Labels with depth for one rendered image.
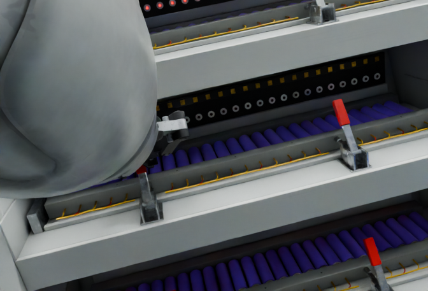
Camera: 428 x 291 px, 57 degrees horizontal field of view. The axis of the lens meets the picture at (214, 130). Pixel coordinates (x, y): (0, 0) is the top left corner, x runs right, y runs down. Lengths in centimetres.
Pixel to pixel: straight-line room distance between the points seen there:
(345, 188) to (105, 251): 30
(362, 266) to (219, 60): 35
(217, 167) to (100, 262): 19
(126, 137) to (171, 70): 33
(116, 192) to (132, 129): 39
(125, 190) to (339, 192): 28
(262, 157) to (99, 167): 41
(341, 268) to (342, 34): 32
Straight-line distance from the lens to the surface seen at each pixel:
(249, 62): 49
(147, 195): 49
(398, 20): 56
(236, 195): 50
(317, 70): 67
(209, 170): 54
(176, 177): 54
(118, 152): 16
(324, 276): 60
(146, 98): 16
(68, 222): 54
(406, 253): 64
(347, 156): 53
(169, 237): 49
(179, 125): 35
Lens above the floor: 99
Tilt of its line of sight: 1 degrees down
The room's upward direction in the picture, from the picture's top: 13 degrees counter-clockwise
